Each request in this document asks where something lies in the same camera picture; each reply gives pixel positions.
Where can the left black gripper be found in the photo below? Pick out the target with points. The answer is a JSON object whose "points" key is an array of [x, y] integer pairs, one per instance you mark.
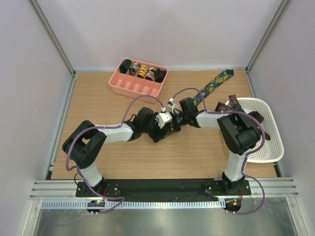
{"points": [[156, 136]]}

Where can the blue yellow floral tie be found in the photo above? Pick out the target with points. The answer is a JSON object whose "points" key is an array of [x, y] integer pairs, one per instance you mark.
{"points": [[213, 85]]}

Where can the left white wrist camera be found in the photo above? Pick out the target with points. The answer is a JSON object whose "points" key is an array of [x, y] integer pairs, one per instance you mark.
{"points": [[163, 119]]}

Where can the aluminium frame rail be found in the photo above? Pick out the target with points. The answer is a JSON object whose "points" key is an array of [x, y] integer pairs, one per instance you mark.
{"points": [[65, 189]]}

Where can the rolled black patterned tie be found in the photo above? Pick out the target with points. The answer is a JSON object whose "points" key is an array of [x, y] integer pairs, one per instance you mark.
{"points": [[160, 75]]}

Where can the pink divided organizer box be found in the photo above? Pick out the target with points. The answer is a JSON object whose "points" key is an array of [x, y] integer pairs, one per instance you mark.
{"points": [[132, 86]]}

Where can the rolled yellow tie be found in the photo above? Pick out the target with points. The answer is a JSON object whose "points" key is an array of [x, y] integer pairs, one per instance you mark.
{"points": [[142, 71]]}

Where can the rolled brown patterned tie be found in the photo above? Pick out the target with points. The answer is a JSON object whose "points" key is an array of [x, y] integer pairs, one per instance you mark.
{"points": [[132, 71]]}

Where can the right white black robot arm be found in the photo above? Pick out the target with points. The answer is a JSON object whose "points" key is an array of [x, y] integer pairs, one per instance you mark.
{"points": [[239, 132]]}

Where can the rolled dark green tie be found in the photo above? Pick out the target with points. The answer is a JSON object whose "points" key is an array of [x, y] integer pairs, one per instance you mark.
{"points": [[124, 66]]}

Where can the rolled tan floral tie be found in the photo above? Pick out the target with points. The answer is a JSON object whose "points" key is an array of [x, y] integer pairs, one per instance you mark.
{"points": [[151, 74]]}

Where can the white slotted cable duct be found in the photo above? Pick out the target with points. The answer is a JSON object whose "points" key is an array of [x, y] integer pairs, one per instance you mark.
{"points": [[98, 204]]}

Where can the brown patterned tie pile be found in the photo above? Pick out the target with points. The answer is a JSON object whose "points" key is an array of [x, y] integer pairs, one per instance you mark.
{"points": [[235, 106]]}

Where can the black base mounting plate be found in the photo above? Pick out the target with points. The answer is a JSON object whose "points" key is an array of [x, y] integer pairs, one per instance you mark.
{"points": [[170, 190]]}

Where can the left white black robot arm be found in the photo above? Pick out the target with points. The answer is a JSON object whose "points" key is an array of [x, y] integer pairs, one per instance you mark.
{"points": [[84, 144]]}

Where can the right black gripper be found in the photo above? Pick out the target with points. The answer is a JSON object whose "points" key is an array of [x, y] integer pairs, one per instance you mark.
{"points": [[174, 128]]}

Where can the white perforated plastic basket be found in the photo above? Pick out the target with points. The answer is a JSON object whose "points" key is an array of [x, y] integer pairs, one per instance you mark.
{"points": [[273, 149]]}

